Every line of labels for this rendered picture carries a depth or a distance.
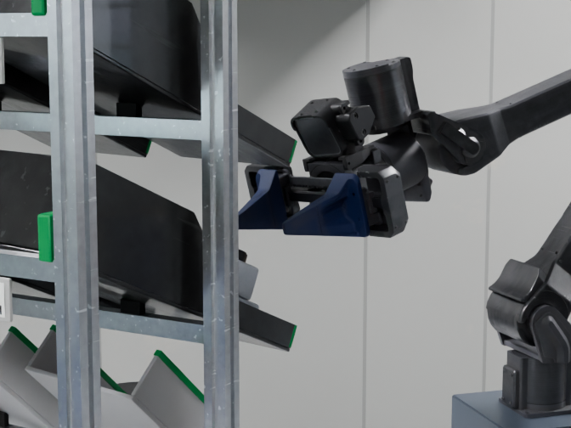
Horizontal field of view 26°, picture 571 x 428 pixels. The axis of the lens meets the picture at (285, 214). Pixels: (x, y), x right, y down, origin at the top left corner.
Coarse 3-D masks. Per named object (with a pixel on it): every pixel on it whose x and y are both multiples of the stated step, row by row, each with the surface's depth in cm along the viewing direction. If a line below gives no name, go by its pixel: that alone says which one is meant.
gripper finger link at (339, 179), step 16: (336, 176) 111; (352, 176) 110; (336, 192) 110; (352, 192) 110; (304, 208) 110; (320, 208) 110; (336, 208) 111; (352, 208) 111; (288, 224) 108; (304, 224) 109; (320, 224) 110; (336, 224) 111; (352, 224) 111; (368, 224) 111
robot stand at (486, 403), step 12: (456, 396) 137; (468, 396) 137; (480, 396) 137; (492, 396) 137; (456, 408) 136; (468, 408) 133; (480, 408) 132; (492, 408) 132; (504, 408) 132; (456, 420) 136; (468, 420) 134; (480, 420) 131; (492, 420) 128; (504, 420) 128; (516, 420) 128; (528, 420) 128; (540, 420) 128; (552, 420) 128; (564, 420) 128
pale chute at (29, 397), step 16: (16, 336) 103; (0, 352) 102; (16, 352) 103; (32, 352) 104; (0, 368) 102; (16, 368) 103; (0, 384) 102; (16, 384) 103; (32, 384) 105; (0, 400) 107; (16, 400) 104; (32, 400) 105; (48, 400) 106; (16, 416) 109; (32, 416) 106; (48, 416) 106
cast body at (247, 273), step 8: (240, 256) 108; (240, 264) 107; (248, 264) 108; (240, 272) 107; (248, 272) 108; (256, 272) 108; (240, 280) 107; (248, 280) 108; (240, 288) 107; (248, 288) 108; (240, 296) 107; (248, 296) 108; (248, 304) 108; (256, 304) 108
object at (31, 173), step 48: (0, 192) 91; (48, 192) 88; (96, 192) 88; (144, 192) 92; (0, 240) 90; (144, 240) 92; (192, 240) 96; (144, 288) 93; (192, 288) 96; (240, 336) 105; (288, 336) 106
